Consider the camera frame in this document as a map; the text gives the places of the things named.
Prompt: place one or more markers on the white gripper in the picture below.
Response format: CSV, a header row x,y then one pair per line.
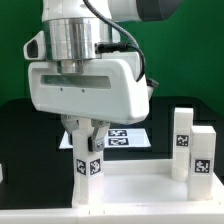
x,y
108,89

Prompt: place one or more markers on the white desk tabletop tray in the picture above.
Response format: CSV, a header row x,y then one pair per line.
x,y
147,183

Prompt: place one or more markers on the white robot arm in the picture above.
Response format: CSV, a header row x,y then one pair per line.
x,y
80,30

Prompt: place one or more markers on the white marker sheet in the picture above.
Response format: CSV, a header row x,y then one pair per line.
x,y
115,138

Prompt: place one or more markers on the white piece at left edge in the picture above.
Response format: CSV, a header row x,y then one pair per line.
x,y
1,173

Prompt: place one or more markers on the white L-shaped fence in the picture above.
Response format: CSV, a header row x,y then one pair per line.
x,y
157,214

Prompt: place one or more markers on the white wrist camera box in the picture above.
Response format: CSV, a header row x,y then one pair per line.
x,y
35,49

